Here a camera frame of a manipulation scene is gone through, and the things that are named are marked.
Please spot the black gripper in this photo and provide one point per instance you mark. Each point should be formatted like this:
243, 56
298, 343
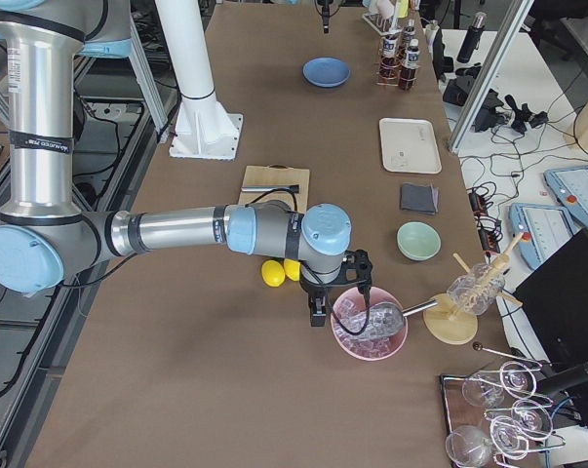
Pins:
326, 11
314, 289

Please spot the blue plate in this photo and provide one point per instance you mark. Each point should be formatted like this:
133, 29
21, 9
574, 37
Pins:
326, 72

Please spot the yellow lemon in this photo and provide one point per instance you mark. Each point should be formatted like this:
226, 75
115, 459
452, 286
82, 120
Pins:
273, 273
292, 269

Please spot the pink bowl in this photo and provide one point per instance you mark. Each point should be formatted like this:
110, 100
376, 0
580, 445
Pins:
344, 348

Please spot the clear ice cubes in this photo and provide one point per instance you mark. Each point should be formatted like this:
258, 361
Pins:
367, 330

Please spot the metal ice scoop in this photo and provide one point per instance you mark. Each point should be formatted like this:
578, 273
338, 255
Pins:
384, 319

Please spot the dark drink bottle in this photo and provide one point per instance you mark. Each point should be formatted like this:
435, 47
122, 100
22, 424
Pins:
387, 72
409, 65
408, 33

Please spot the green bowl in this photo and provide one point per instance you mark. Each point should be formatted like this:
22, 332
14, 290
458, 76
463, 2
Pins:
418, 241

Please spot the wooden cutting board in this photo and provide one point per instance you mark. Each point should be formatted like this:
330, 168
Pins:
264, 175

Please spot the wooden cup tree stand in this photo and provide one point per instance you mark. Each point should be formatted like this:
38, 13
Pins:
450, 324

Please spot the grey folded cloth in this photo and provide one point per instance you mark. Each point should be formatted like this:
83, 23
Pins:
419, 198

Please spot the black thermos bottle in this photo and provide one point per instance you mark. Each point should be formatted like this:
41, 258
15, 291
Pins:
472, 37

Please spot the clear glass mug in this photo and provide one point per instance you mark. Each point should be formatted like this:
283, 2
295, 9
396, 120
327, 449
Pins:
476, 291

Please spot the beige tray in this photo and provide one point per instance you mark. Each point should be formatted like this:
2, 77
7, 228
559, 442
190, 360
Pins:
409, 146

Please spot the wine glass rack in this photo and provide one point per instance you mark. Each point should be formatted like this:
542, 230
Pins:
496, 417

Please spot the blue teach pendant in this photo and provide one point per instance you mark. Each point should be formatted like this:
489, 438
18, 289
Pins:
570, 186
549, 228

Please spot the black monitor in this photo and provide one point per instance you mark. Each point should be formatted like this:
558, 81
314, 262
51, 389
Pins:
555, 300

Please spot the copper wire bottle rack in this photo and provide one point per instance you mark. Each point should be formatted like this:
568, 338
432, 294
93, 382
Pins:
385, 27

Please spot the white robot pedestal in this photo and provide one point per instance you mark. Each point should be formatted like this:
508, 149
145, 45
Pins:
204, 129

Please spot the aluminium frame post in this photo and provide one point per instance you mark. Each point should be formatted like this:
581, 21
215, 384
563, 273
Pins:
512, 22

